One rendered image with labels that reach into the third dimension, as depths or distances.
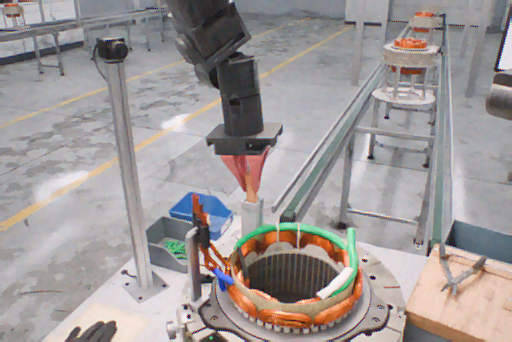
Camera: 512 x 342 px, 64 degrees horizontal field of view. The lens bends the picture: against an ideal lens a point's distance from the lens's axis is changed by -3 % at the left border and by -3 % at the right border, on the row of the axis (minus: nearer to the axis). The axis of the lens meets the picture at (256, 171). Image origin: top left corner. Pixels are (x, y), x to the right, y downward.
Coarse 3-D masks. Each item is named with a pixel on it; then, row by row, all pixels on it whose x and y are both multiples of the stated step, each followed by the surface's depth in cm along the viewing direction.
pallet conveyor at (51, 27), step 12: (120, 12) 848; (132, 12) 874; (144, 12) 832; (156, 12) 872; (168, 12) 911; (36, 24) 672; (48, 24) 687; (60, 24) 649; (72, 24) 672; (84, 24) 698; (96, 24) 724; (108, 24) 750; (0, 36) 562; (12, 36) 579; (24, 36) 597; (36, 48) 673; (60, 60) 665; (60, 72) 673
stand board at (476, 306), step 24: (432, 264) 71; (456, 264) 71; (504, 264) 70; (432, 288) 65; (480, 288) 65; (504, 288) 65; (408, 312) 61; (432, 312) 61; (456, 312) 60; (480, 312) 60; (504, 312) 60; (456, 336) 58; (480, 336) 56; (504, 336) 56
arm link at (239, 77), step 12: (228, 60) 55; (240, 60) 56; (252, 60) 56; (216, 72) 61; (228, 72) 56; (240, 72) 56; (252, 72) 57; (228, 84) 57; (240, 84) 56; (252, 84) 57; (228, 96) 57; (240, 96) 57
